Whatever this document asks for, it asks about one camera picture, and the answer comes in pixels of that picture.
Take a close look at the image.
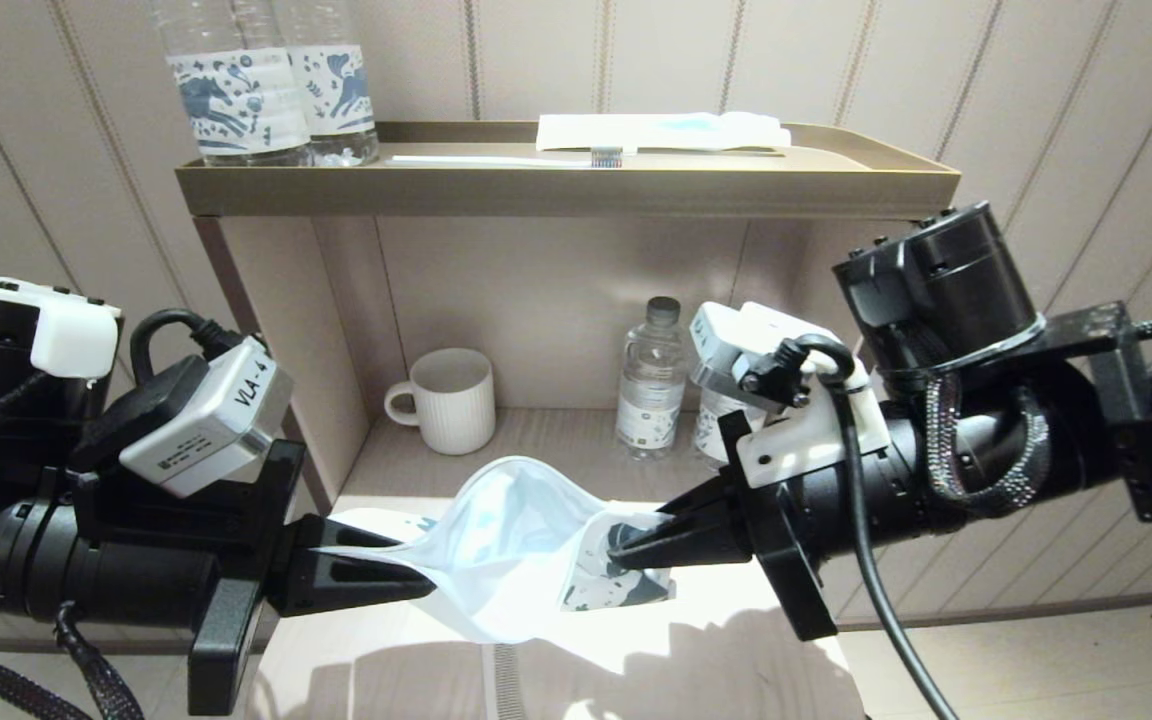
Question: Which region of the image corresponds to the white floral zip pouch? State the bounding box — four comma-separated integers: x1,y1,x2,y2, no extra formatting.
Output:
321,456,677,644

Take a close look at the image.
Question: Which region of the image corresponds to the small clear water bottle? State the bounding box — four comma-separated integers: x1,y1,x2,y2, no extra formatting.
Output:
616,296,689,463
693,385,767,469

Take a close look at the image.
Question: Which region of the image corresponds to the white ribbed mug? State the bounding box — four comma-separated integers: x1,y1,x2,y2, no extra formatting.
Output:
385,348,497,457

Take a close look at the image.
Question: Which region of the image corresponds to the white comb in wrapper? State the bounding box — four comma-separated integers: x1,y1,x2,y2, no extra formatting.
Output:
484,643,527,720

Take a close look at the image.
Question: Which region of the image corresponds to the beige wooden shelf cabinet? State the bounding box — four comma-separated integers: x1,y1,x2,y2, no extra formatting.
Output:
194,215,937,511

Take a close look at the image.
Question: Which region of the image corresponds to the brown metal shelf tray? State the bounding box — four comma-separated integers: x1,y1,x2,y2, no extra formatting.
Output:
174,122,962,219

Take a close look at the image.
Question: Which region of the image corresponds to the white wrapped blue toothbrush pack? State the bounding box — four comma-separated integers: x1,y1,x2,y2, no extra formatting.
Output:
536,112,792,153

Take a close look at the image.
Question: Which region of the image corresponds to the white toothbrush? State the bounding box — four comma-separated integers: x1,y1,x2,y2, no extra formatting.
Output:
386,147,625,169

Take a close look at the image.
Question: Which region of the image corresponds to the large bottle blue deer label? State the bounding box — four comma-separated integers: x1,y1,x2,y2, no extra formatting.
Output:
151,0,315,168
271,0,380,166

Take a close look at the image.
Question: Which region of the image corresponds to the black right camera cable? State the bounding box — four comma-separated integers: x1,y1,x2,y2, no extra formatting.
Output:
741,335,957,720

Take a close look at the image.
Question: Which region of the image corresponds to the black camera cable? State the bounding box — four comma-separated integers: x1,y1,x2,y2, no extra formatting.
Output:
129,308,267,386
741,335,957,720

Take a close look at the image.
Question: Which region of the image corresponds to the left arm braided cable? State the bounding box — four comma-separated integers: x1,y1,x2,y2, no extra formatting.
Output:
0,600,147,720

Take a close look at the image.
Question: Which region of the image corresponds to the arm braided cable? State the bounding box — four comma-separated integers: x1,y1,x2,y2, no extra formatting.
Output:
0,600,147,720
921,372,1052,521

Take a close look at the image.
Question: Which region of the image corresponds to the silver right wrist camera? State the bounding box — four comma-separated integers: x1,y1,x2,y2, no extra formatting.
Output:
689,300,892,491

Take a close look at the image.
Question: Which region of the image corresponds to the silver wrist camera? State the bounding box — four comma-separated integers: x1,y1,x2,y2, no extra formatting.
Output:
689,300,892,491
71,335,295,499

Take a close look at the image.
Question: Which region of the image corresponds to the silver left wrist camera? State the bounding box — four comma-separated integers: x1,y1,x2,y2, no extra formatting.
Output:
71,335,295,499

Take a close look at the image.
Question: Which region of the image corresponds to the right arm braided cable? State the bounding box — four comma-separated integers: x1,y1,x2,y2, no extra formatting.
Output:
921,372,1052,521

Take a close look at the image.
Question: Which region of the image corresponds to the black left camera cable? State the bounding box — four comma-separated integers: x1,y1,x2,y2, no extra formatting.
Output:
129,308,267,386

